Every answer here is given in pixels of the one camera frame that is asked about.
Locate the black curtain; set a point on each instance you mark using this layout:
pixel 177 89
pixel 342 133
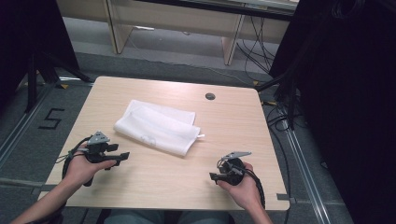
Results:
pixel 31 28
pixel 348 93

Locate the metal floor rail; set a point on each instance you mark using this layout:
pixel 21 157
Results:
pixel 25 124
pixel 303 168

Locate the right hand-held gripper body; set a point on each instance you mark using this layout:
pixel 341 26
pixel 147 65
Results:
pixel 237 172

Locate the black metal stand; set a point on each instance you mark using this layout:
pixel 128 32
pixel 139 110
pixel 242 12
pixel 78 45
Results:
pixel 31 84
pixel 291 99

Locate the person's right hand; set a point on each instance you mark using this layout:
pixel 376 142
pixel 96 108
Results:
pixel 247 191

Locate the grey tape strip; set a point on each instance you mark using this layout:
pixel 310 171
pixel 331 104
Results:
pixel 285 197

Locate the white mesh laundry bag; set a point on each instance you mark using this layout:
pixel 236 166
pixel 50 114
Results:
pixel 158 129

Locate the dark round table grommet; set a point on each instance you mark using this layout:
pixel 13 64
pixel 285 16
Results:
pixel 210 96

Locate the person's left hand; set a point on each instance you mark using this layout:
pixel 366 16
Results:
pixel 79 169

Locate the light wooden desk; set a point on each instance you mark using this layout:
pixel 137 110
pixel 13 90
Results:
pixel 174 18

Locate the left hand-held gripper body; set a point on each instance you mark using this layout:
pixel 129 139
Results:
pixel 97 149

